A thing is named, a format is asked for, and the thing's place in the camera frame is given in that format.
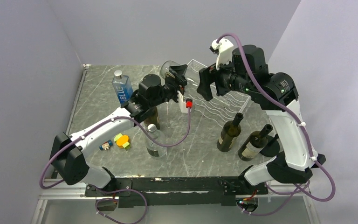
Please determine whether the white wire wine rack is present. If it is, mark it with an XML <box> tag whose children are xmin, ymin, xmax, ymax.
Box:
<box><xmin>182</xmin><ymin>59</ymin><xmax>251</xmax><ymax>128</ymax></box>

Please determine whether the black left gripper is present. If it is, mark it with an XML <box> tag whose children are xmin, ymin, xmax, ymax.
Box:
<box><xmin>149</xmin><ymin>65</ymin><xmax>187</xmax><ymax>108</ymax></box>

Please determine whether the black microphone stand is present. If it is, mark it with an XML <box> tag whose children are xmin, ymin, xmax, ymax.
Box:
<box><xmin>260</xmin><ymin>134</ymin><xmax>280</xmax><ymax>157</ymax></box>

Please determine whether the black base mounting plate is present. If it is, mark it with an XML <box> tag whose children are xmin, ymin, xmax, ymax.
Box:
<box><xmin>84</xmin><ymin>176</ymin><xmax>268</xmax><ymax>208</ymax></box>

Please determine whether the clear silver cap bottle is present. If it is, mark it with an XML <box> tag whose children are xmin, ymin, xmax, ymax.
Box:
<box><xmin>145</xmin><ymin>124</ymin><xmax>167</xmax><ymax>158</ymax></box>

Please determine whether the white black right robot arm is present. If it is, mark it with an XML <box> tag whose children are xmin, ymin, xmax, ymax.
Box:
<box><xmin>197</xmin><ymin>45</ymin><xmax>326</xmax><ymax>194</ymax></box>

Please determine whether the dark olive wine bottle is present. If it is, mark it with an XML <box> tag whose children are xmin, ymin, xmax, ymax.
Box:
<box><xmin>144</xmin><ymin>107</ymin><xmax>160</xmax><ymax>130</ymax></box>

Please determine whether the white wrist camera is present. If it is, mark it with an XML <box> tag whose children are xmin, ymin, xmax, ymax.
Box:
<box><xmin>210</xmin><ymin>38</ymin><xmax>234</xmax><ymax>70</ymax></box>
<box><xmin>177</xmin><ymin>91</ymin><xmax>194</xmax><ymax>113</ymax></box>

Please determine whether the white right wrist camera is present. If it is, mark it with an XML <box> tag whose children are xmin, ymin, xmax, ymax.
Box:
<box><xmin>210</xmin><ymin>38</ymin><xmax>234</xmax><ymax>70</ymax></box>

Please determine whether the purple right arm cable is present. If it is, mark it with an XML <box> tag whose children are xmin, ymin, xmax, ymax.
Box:
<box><xmin>216</xmin><ymin>33</ymin><xmax>336</xmax><ymax>217</ymax></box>

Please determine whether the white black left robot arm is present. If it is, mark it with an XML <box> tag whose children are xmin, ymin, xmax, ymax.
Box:
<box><xmin>45</xmin><ymin>64</ymin><xmax>192</xmax><ymax>196</ymax></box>

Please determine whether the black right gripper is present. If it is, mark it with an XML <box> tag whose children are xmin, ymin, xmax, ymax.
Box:
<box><xmin>197</xmin><ymin>53</ymin><xmax>254</xmax><ymax>101</ymax></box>

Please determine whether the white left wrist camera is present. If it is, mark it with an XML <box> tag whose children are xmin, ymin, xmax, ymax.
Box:
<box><xmin>177</xmin><ymin>91</ymin><xmax>194</xmax><ymax>113</ymax></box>

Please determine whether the orange green toy block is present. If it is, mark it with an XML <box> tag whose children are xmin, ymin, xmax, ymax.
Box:
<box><xmin>114</xmin><ymin>133</ymin><xmax>131</xmax><ymax>150</ymax></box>

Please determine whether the green labelled wine bottle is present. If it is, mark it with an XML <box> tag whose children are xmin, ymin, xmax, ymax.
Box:
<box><xmin>238</xmin><ymin>124</ymin><xmax>273</xmax><ymax>161</ymax></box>

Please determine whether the blue water bottle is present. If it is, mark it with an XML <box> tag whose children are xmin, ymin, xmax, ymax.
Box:
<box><xmin>112</xmin><ymin>70</ymin><xmax>133</xmax><ymax>104</ymax></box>

